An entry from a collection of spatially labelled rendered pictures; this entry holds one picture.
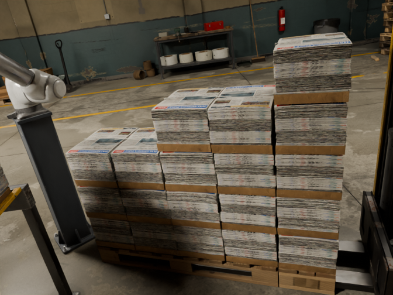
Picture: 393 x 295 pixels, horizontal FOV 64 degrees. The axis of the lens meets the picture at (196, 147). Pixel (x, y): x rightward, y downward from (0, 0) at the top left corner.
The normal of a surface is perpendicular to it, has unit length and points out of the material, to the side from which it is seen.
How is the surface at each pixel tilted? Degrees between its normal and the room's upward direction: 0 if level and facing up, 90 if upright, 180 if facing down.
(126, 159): 90
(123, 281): 0
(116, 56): 90
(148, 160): 90
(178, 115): 90
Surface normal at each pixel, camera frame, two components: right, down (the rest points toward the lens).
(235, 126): -0.30, 0.43
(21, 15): 0.05, 0.41
